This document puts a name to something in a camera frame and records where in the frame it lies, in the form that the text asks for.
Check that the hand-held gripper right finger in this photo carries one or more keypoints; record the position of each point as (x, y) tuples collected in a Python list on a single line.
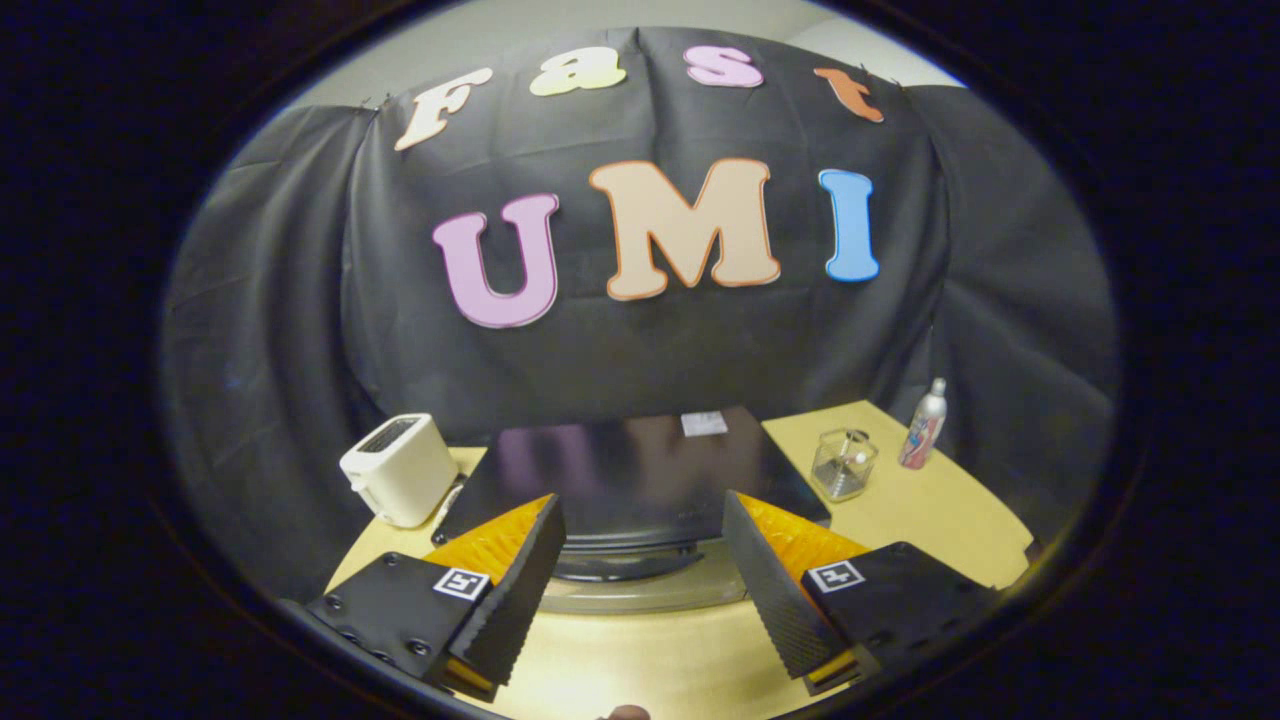
[(770, 590)]

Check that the silver spray bottle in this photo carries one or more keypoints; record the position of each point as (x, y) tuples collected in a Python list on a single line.
[(922, 430)]

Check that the white bread toaster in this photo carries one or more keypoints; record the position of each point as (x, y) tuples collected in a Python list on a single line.
[(405, 475)]

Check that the black toaster oven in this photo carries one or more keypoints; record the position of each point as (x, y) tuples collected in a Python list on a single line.
[(640, 480)]

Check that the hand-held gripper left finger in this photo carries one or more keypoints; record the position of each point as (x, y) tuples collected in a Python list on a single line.
[(520, 590)]

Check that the black backdrop cloth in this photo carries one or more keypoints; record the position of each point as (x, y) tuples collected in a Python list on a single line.
[(640, 350)]

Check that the clear glass jar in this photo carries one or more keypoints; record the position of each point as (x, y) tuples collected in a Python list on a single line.
[(843, 470)]

